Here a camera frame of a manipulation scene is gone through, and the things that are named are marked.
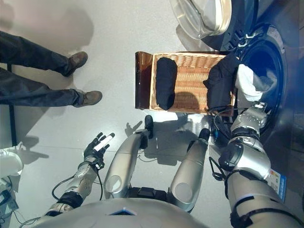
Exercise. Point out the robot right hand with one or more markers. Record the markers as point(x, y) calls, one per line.
point(247, 80)

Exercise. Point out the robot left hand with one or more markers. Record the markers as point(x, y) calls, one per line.
point(93, 154)

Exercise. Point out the black garment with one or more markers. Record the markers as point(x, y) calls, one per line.
point(166, 83)
point(221, 85)

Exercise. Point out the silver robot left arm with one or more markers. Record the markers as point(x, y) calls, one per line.
point(83, 175)

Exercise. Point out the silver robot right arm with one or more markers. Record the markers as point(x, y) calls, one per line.
point(251, 161)

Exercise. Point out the grey front-load washing machine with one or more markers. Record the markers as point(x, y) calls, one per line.
point(289, 95)

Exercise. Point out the brown leather shoe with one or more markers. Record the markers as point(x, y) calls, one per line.
point(93, 97)
point(77, 61)

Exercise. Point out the wicker laundry basket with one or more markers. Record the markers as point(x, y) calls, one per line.
point(190, 78)

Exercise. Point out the grey robot torso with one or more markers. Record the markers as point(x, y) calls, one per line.
point(130, 216)

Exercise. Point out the round glass washer door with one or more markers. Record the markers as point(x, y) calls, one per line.
point(206, 16)

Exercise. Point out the rolled black garment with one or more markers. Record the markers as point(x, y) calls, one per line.
point(166, 83)

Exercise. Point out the person leg dark trousers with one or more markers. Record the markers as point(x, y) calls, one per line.
point(31, 54)
point(35, 95)

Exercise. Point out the white rounded device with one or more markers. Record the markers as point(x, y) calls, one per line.
point(9, 164)

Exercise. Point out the grey partition with blue edge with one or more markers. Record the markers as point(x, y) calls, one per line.
point(12, 128)

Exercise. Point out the robot right leg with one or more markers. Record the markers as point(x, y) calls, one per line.
point(190, 171)

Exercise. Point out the blue white info sticker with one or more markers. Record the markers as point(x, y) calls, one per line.
point(278, 185)

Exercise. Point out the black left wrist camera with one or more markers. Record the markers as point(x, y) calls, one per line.
point(99, 165)

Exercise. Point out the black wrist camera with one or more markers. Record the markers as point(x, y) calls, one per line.
point(259, 105)
point(99, 165)

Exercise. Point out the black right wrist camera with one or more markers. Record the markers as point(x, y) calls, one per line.
point(259, 105)

